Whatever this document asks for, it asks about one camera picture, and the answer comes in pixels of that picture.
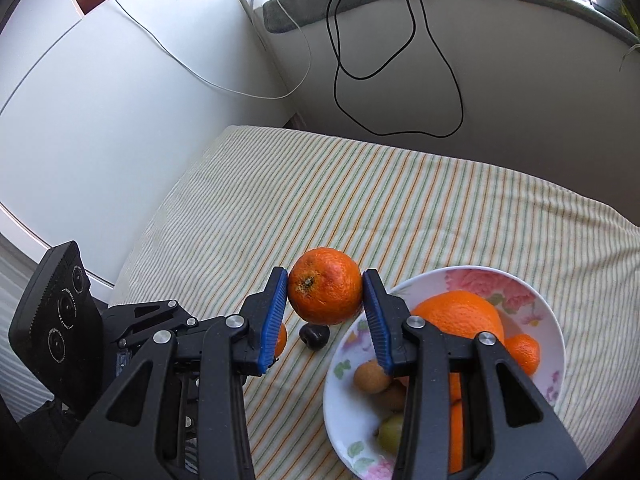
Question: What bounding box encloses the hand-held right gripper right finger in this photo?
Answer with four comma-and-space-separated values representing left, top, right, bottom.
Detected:
361, 268, 588, 480

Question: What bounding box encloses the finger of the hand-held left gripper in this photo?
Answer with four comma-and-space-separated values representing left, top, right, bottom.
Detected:
102, 300, 221, 356

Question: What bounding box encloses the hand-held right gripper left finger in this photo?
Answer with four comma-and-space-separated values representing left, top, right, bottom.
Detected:
57, 266, 289, 480

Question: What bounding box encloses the small brown round fruit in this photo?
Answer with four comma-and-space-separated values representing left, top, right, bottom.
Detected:
354, 360, 393, 395
380, 380, 408, 412

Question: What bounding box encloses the large tangerine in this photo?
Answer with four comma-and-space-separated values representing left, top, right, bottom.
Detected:
287, 247, 363, 326

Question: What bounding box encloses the large orange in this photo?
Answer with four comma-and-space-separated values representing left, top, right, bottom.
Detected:
411, 290, 506, 348

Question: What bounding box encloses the green kiwi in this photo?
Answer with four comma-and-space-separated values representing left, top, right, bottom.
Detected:
376, 412, 405, 452

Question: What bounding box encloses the white floral bowl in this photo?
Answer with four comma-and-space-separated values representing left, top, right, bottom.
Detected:
322, 266, 567, 480

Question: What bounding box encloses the dark plum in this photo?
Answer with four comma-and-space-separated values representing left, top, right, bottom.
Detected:
299, 324, 331, 355

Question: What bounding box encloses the striped bed sheet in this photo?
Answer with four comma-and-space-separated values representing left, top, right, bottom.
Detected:
107, 125, 640, 480

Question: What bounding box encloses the black cable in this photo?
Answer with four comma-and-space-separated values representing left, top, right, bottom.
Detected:
327, 0, 463, 137

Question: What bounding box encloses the white cable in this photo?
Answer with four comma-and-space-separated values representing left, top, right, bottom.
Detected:
92, 0, 313, 101

